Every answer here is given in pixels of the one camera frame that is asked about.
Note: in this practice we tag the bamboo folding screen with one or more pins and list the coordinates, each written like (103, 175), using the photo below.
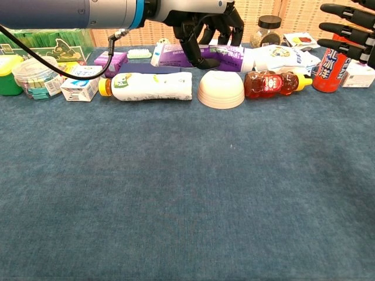
(299, 17)

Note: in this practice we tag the glass jar black lid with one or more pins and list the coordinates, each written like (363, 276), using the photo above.
(265, 35)

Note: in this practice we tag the mint green brush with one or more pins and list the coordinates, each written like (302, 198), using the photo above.
(139, 53)

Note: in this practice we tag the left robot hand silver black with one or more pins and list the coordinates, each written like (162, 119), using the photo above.
(193, 10)

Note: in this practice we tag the red orange soda can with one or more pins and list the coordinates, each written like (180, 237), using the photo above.
(328, 73)

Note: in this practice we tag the white candy bag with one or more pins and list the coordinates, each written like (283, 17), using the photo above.
(281, 57)

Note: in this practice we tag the purple white toothpaste tube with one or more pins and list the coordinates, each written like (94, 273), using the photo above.
(173, 57)

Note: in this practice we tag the green container yellow lid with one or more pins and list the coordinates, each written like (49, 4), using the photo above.
(8, 82)

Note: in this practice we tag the beige bowl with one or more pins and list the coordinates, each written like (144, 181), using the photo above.
(221, 90)

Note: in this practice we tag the razor blister pack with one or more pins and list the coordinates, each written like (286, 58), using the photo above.
(70, 68)

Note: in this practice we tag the small purple box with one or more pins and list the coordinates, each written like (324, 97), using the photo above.
(102, 60)

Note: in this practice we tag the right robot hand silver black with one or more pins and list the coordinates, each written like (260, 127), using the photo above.
(360, 32)

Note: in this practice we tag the white snack packet red yellow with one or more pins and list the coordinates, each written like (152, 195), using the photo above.
(301, 40)

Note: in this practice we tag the white blue milk carton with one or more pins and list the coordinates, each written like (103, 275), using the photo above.
(82, 86)

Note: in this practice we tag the small white purple carton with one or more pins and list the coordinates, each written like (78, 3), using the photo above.
(356, 77)

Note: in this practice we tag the white drink bottle yellow cap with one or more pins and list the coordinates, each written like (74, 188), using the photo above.
(146, 87)

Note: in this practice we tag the clear tub of clips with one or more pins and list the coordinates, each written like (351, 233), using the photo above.
(35, 79)

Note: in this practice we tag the clear box green sachets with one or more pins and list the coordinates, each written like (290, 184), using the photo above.
(70, 47)

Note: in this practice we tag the blue felt table cloth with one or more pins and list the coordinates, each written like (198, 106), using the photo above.
(175, 190)

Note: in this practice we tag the amber bear honey bottle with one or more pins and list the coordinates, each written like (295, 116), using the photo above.
(272, 85)

